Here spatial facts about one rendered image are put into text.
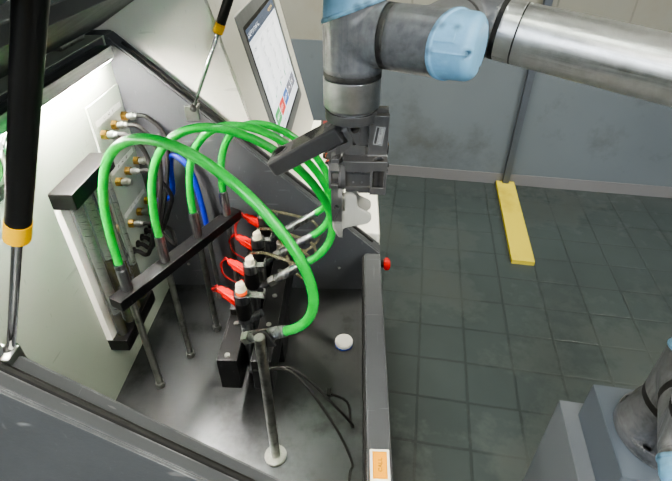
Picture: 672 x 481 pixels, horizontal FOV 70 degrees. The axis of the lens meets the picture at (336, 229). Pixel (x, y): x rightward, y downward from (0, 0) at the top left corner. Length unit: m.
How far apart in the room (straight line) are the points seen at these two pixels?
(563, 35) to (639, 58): 0.09
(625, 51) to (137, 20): 0.82
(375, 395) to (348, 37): 0.59
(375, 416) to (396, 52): 0.58
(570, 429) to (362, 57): 0.83
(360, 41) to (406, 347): 1.78
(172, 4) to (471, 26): 0.63
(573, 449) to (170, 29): 1.11
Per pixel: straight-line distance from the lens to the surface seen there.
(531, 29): 0.66
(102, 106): 1.01
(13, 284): 0.48
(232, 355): 0.92
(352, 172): 0.67
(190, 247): 0.98
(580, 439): 1.12
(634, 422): 0.99
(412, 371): 2.14
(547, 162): 3.49
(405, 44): 0.57
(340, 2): 0.59
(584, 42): 0.66
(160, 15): 1.04
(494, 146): 3.38
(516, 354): 2.31
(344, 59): 0.60
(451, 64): 0.56
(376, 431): 0.85
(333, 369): 1.07
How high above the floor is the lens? 1.67
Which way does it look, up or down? 36 degrees down
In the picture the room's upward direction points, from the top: straight up
